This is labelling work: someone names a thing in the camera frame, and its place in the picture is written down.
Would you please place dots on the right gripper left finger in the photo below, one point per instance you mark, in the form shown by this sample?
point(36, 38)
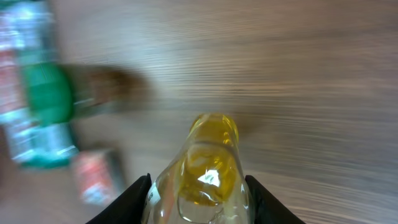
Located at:
point(128, 207)

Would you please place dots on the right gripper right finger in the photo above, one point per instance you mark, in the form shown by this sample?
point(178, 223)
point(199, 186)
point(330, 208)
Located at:
point(268, 209)

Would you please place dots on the sponge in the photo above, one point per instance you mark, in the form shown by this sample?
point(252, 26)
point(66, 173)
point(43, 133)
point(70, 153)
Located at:
point(99, 176)

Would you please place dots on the yellow dish soap bottle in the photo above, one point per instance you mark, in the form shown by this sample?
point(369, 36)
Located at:
point(204, 184)

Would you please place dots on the green sponge pack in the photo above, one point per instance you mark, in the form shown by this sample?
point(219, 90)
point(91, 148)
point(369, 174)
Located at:
point(27, 38)

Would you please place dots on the green lid jar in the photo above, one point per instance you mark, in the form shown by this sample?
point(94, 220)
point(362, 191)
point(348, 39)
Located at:
point(59, 93)

